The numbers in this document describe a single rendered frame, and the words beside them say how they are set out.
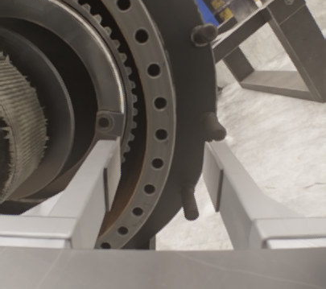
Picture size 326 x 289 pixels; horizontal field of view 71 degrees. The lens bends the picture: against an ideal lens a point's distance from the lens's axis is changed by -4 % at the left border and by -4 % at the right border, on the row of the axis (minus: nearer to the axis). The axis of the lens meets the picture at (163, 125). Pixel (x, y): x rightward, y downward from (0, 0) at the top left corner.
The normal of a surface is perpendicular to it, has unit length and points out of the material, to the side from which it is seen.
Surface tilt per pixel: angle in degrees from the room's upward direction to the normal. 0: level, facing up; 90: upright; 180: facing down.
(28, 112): 115
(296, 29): 90
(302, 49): 90
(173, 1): 90
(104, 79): 90
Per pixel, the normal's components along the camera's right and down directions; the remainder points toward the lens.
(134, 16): 0.02, 0.29
